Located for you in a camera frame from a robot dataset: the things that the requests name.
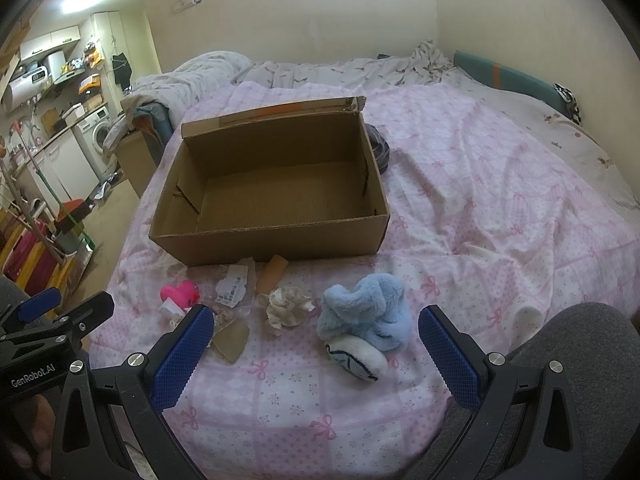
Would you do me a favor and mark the pink rubber duck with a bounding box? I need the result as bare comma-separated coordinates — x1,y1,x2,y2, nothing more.
160,281,200,314

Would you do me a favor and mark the white labelled plastic packet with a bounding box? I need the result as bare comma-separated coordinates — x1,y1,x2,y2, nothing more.
216,264,248,309

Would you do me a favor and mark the cream scrunchie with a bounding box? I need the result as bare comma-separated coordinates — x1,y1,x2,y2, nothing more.
257,286,316,337

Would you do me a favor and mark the orange brown tube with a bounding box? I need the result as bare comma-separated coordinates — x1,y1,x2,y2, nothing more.
256,255,288,295

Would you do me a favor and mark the blue plush slipper toy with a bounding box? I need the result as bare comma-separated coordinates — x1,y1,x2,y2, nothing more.
317,273,412,382

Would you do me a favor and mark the person left hand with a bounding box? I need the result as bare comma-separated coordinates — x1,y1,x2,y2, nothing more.
1,394,55,479

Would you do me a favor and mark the yellow wooden rack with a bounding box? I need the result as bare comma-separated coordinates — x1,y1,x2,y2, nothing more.
1,208,74,297

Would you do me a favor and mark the grey trouser knee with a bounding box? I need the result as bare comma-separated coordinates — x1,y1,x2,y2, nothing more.
418,304,639,479

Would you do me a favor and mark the cardboard bedside box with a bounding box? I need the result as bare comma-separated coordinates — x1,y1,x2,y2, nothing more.
115,131,165,198

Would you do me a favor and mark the pink bow quilt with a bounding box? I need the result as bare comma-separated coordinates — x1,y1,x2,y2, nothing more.
86,79,640,480

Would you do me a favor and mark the white washing machine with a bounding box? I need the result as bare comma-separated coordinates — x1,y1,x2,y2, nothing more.
72,104,117,181

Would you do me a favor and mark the white water heater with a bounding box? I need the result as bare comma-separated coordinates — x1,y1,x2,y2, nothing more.
2,66,51,112

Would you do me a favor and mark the white patterned duvet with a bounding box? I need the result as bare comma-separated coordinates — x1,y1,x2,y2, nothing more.
105,41,639,224

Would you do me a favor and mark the black hanging garment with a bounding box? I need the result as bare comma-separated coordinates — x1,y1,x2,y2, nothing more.
112,52,132,92

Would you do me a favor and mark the open cardboard box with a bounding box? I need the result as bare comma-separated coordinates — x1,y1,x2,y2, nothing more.
150,96,390,266

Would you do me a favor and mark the dark grey garment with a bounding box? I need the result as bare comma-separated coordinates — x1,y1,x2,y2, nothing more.
366,124,390,174

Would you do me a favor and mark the teal headboard cushion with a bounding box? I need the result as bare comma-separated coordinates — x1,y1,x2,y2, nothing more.
452,50,582,126

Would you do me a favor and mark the wall hook with red item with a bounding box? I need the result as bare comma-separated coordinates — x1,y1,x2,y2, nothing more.
172,0,203,13

